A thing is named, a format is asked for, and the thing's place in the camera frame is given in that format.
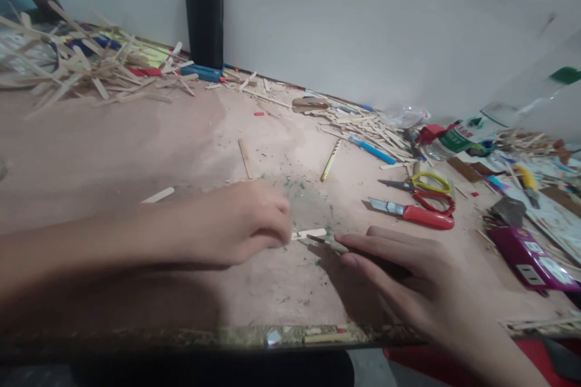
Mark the person's right hand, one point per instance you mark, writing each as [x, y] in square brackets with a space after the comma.
[422, 287]

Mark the person's left hand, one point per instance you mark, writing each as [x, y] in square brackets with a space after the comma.
[227, 223]

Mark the person's right middle finger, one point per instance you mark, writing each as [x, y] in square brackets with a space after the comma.
[399, 236]

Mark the person's right thumb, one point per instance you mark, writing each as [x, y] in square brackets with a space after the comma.
[363, 267]

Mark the person's left fingers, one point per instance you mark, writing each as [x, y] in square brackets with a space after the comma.
[274, 219]

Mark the person's right index finger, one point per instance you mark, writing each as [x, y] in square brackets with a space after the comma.
[376, 245]

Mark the short wooden craft stick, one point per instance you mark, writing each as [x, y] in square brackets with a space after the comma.
[313, 233]

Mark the small craft knife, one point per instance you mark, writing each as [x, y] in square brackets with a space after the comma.
[324, 242]

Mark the red utility knife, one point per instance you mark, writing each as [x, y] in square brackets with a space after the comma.
[426, 217]

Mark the yellow pencil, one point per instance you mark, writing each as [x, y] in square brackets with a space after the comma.
[330, 160]

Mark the blue pen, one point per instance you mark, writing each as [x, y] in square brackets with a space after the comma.
[374, 151]

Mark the red plastic object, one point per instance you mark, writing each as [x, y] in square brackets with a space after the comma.
[431, 133]

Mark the grey flat object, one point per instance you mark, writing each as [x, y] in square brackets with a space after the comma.
[508, 211]

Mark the heap of thin wooden sticks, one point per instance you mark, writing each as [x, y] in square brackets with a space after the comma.
[367, 128]

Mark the clear plastic bag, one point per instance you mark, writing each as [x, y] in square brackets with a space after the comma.
[408, 116]

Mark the clear bottle with green cap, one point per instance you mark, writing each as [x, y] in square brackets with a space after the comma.
[467, 135]

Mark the magenta power strip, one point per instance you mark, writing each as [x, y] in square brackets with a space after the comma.
[531, 260]

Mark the red stool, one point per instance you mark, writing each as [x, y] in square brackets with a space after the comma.
[476, 366]

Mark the scattered sticks and paper scraps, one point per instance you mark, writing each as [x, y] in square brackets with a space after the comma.
[540, 151]

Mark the black phone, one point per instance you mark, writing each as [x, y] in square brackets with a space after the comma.
[204, 19]

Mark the large pile of wooden sticks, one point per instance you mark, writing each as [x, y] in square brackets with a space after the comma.
[77, 65]

